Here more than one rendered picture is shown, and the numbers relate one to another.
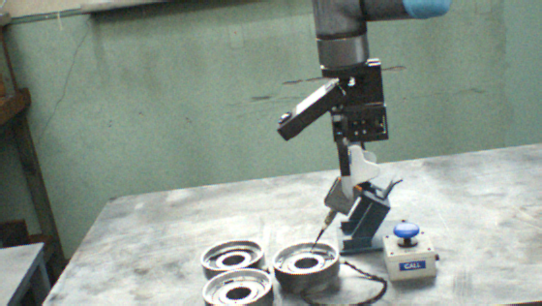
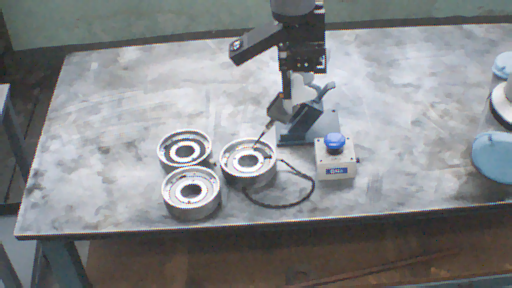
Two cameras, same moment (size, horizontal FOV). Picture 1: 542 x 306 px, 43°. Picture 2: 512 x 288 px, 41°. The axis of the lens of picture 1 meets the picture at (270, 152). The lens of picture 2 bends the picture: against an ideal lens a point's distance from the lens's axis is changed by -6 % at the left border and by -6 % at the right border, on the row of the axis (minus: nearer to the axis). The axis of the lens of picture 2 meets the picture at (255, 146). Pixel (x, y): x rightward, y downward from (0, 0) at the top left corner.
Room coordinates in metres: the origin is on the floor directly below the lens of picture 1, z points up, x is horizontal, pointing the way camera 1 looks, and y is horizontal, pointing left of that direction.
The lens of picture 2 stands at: (-0.01, 0.00, 1.73)
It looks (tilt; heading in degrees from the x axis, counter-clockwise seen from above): 41 degrees down; 358
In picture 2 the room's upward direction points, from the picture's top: 5 degrees counter-clockwise
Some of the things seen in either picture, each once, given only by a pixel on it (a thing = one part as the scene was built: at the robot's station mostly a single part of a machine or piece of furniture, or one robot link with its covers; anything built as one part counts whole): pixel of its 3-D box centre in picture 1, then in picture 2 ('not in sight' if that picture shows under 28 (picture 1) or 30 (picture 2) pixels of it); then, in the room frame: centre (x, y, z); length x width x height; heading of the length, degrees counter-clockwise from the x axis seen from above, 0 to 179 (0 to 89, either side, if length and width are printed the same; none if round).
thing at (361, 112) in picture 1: (354, 102); (298, 37); (1.00, -0.14, 1.07); 0.09 x 0.08 x 0.12; 84
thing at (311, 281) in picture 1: (307, 267); (248, 164); (0.97, -0.03, 0.82); 0.10 x 0.10 x 0.04
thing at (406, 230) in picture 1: (406, 240); (334, 147); (0.96, -0.19, 0.85); 0.04 x 0.04 x 0.05
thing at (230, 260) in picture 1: (233, 264); (185, 154); (1.02, 0.09, 0.82); 0.10 x 0.10 x 0.04
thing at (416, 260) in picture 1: (411, 254); (337, 157); (0.96, -0.19, 0.82); 0.08 x 0.07 x 0.05; 85
